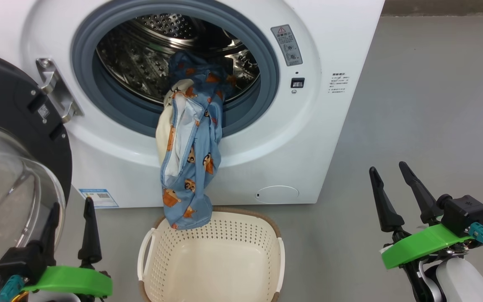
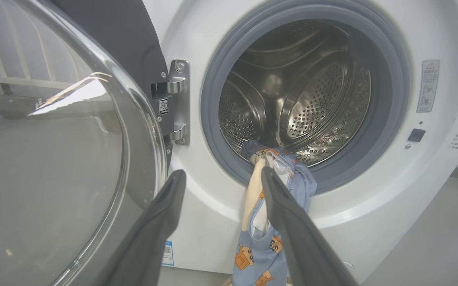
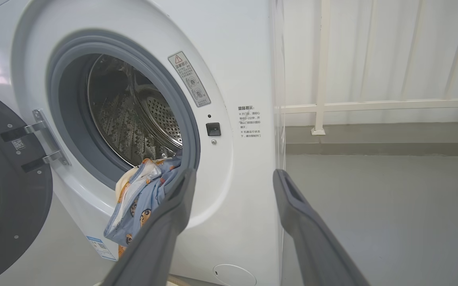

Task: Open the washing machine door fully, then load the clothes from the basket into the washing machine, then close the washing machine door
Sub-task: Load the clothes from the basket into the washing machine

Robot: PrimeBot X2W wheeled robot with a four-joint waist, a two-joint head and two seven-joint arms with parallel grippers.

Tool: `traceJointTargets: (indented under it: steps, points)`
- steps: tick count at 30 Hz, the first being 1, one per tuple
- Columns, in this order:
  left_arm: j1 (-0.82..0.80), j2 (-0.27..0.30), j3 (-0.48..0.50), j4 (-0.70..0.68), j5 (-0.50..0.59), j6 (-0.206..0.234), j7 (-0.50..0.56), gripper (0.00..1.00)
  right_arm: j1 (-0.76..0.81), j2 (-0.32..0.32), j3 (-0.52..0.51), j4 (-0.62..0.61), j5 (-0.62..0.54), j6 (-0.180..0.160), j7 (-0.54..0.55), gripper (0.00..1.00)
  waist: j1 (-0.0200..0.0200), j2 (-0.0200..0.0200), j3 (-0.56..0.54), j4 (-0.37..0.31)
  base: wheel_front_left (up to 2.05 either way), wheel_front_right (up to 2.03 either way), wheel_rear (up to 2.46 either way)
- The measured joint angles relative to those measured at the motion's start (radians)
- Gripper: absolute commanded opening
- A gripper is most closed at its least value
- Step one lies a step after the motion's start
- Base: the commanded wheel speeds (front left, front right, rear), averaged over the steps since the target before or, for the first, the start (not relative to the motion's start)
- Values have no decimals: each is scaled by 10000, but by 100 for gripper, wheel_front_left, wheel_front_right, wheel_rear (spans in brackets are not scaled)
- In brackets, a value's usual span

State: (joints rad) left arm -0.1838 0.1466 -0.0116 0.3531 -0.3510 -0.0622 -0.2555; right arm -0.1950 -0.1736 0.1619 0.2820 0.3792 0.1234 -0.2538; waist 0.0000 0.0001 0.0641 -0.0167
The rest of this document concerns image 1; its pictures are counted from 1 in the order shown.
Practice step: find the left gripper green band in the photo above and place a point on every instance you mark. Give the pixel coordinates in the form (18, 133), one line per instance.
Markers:
(74, 281)

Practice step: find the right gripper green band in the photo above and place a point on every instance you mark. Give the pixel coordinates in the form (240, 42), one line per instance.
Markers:
(421, 245)

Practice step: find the black glass washing machine door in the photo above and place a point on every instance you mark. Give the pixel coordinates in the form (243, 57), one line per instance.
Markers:
(6, 126)

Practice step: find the blue bear-print garment cream lining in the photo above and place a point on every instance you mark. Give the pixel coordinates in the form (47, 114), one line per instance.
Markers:
(199, 167)

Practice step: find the grey rubber door gasket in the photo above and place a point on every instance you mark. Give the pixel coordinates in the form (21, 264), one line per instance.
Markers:
(111, 113)

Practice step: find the cream perforated laundry basket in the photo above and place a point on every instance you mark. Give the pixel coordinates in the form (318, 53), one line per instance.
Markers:
(208, 260)

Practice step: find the metal door hinge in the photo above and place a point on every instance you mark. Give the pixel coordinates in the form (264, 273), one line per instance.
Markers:
(57, 88)

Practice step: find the white front-load washing machine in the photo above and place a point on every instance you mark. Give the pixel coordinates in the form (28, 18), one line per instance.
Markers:
(266, 138)

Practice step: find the black door latch slot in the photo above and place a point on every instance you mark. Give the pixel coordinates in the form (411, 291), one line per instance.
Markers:
(297, 82)

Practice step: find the steel washing machine drum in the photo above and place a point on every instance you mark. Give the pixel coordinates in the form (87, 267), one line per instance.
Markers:
(136, 58)

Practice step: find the blue energy label sticker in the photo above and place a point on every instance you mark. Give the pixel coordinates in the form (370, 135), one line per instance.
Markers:
(98, 198)

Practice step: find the round white filter cover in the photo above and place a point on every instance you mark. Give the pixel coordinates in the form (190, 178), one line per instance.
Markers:
(277, 194)

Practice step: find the grey warning label sticker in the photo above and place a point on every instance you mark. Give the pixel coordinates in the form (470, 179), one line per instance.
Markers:
(286, 45)

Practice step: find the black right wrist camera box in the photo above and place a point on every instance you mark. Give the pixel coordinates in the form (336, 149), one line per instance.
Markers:
(466, 214)

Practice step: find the teal left camera connector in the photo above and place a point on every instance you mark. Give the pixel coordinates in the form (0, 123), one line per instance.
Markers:
(9, 289)

